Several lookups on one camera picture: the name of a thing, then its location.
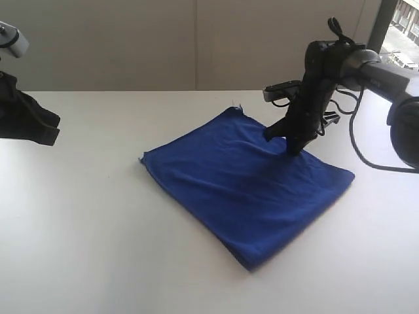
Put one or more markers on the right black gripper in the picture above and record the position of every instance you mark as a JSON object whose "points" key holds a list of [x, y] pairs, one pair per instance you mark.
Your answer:
{"points": [[304, 120]]}

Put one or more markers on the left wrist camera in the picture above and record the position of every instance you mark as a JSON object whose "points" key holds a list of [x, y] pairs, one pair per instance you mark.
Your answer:
{"points": [[13, 42]]}

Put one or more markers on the blue towel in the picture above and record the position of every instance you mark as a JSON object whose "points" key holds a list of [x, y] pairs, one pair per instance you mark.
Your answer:
{"points": [[248, 192]]}

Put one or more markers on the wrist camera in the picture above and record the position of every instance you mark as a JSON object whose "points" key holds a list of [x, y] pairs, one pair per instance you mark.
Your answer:
{"points": [[13, 42], [280, 91]]}

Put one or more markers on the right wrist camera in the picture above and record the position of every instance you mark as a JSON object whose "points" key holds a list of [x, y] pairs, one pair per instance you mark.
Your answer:
{"points": [[280, 91]]}

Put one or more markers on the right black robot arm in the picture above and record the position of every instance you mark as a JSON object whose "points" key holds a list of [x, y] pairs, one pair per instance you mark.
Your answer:
{"points": [[329, 64]]}

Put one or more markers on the black window frame post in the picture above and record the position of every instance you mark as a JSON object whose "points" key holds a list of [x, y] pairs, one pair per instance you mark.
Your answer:
{"points": [[381, 24]]}

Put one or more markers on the white vehicle outside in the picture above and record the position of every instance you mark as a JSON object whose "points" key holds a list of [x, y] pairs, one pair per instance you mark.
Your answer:
{"points": [[402, 60]]}

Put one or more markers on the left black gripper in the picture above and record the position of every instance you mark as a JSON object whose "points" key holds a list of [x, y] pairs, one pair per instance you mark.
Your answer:
{"points": [[23, 118]]}

